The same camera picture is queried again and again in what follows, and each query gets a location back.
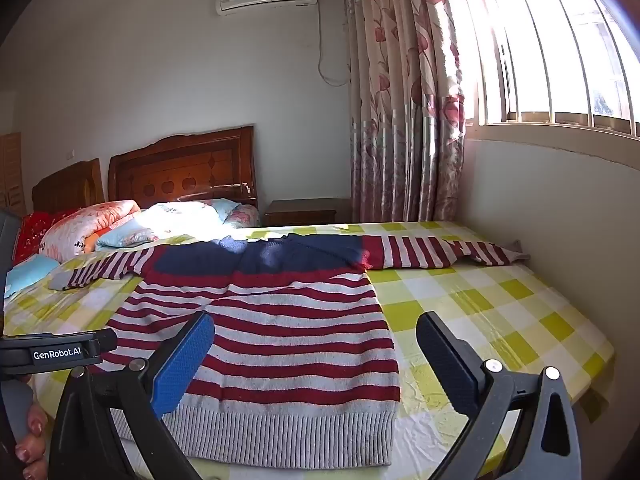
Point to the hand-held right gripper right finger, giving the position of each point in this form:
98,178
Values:
450,365

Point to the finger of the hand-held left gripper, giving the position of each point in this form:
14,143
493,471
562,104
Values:
90,347

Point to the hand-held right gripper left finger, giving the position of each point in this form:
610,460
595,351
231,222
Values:
180,365

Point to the red white striped navy sweater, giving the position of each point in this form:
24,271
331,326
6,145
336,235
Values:
280,320

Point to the person's left hand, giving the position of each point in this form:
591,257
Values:
36,425

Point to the light blue pillow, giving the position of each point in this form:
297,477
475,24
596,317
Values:
27,272

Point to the red patterned quilt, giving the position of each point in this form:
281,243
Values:
30,235

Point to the yellow checked bed sheet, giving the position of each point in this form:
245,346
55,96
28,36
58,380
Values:
500,320

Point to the wooden wardrobe door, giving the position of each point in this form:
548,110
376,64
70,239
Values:
12,170

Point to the small wooden headboard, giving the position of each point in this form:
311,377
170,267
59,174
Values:
70,185

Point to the light blue folded quilt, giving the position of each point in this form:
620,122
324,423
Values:
125,239

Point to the pink floral pillow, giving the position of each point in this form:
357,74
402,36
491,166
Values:
245,216

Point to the wooden nightstand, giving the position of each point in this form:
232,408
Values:
305,210

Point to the large wooden headboard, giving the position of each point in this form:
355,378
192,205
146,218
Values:
200,160

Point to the pink floral curtain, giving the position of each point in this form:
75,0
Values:
400,110

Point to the window with metal bars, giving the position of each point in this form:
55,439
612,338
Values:
550,60

